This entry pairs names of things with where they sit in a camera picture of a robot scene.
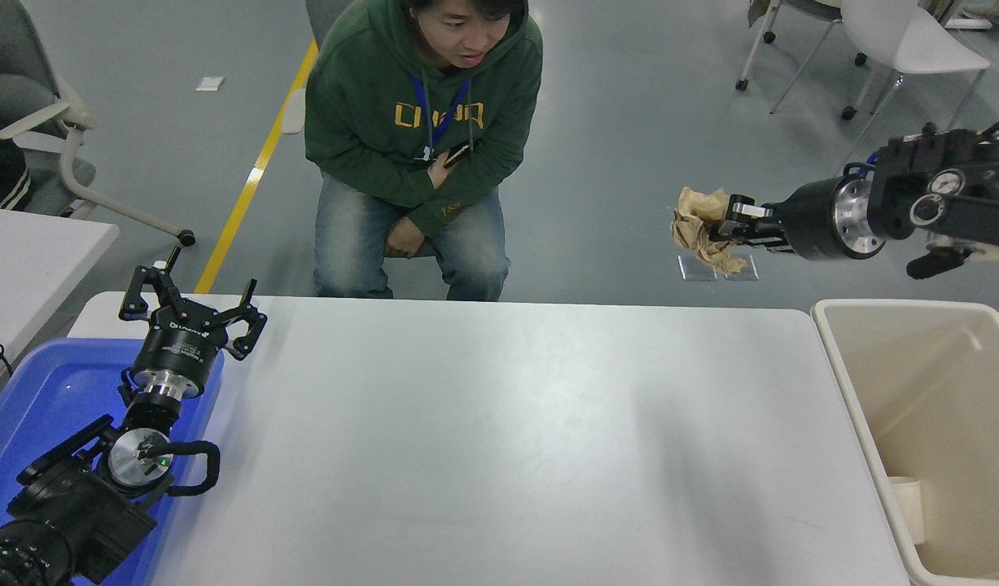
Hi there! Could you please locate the person's right hand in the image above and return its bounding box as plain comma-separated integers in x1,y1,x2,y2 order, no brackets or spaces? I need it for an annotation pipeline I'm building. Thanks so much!
428,148,467,190

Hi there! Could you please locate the white chair with metal legs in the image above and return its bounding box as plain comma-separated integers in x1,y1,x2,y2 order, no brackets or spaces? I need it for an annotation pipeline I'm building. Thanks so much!
825,0,992,188

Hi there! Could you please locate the person's left hand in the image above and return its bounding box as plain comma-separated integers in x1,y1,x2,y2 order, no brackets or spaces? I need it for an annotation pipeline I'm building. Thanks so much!
383,216,428,260

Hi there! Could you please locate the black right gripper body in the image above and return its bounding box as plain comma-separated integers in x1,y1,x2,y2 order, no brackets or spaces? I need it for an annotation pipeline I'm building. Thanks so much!
772,175,855,262

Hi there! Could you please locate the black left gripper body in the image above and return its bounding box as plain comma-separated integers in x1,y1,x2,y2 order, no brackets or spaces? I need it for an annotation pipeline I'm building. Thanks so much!
131,313,228,383

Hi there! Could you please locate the tan paper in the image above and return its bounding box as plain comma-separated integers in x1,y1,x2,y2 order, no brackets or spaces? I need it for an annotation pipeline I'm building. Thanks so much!
670,186,748,275

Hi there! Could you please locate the grey office chair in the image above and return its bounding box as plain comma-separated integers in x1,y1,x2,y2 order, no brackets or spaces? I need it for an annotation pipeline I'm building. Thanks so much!
0,0,197,247

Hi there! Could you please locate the rolling chair with castors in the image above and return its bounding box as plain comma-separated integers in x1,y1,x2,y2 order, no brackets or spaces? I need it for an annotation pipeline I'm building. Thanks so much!
737,0,870,121

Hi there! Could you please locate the white side table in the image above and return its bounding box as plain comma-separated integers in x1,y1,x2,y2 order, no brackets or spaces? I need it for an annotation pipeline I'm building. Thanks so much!
0,206,121,383

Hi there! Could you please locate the large pale plastic bin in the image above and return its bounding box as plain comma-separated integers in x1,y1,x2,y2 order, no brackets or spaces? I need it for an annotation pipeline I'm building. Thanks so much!
812,299,999,586

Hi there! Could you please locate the blue plastic tray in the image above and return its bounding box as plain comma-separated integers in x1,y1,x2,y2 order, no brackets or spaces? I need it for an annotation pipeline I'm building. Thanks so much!
0,338,227,586

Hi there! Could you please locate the white paper cup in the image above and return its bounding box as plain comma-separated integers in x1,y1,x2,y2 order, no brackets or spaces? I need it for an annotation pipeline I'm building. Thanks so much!
887,476,927,544

